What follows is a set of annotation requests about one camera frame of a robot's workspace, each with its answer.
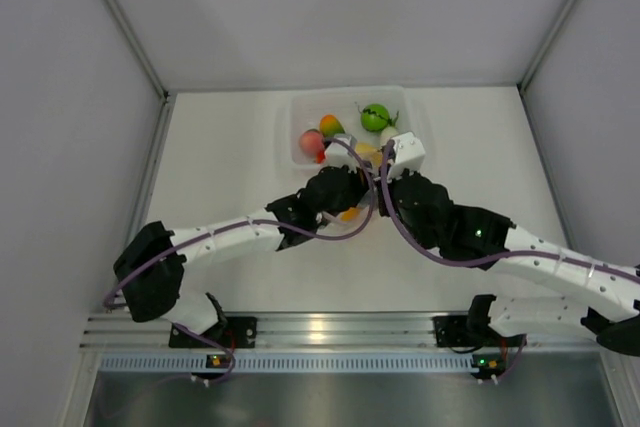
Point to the red fake apple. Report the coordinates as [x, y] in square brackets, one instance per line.
[320, 158]

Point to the orange fake fruit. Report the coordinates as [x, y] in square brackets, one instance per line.
[350, 215]

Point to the pink fake peach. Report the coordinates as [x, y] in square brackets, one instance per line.
[311, 143]

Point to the pale yellow fake pear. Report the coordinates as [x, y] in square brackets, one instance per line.
[365, 150]

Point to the green fake avocado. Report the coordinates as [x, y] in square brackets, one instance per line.
[329, 126]

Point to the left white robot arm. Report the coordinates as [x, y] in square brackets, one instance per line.
[152, 271]

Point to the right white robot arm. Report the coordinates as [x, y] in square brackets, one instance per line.
[594, 299]

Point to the clear plastic perforated bin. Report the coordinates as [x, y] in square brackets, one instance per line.
[306, 109]

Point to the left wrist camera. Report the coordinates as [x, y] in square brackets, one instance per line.
[340, 152]

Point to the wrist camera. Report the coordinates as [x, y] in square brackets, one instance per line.
[340, 152]
[404, 152]

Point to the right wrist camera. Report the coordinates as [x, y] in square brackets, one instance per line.
[404, 152]

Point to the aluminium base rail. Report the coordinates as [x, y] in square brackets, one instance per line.
[118, 331]

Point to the white slotted cable duct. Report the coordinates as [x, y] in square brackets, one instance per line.
[256, 362]

